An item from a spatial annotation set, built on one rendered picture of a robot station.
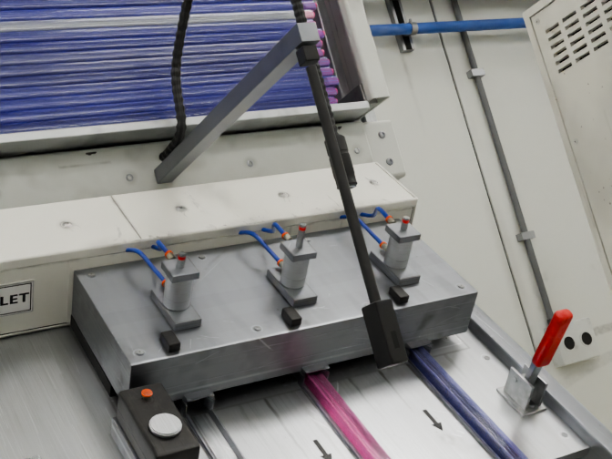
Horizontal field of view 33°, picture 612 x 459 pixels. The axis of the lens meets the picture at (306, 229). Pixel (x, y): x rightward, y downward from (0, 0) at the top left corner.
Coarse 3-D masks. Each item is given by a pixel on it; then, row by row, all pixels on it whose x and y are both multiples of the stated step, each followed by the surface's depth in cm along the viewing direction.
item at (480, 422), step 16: (416, 352) 95; (432, 368) 93; (448, 384) 92; (448, 400) 91; (464, 400) 90; (464, 416) 89; (480, 416) 89; (480, 432) 88; (496, 432) 87; (496, 448) 86; (512, 448) 86
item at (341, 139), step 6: (342, 138) 86; (324, 144) 87; (342, 144) 86; (342, 150) 86; (348, 150) 87; (342, 156) 86; (348, 156) 86; (330, 162) 86; (348, 162) 86; (348, 168) 86; (348, 174) 86; (354, 174) 86; (348, 180) 85; (354, 180) 86; (354, 186) 86
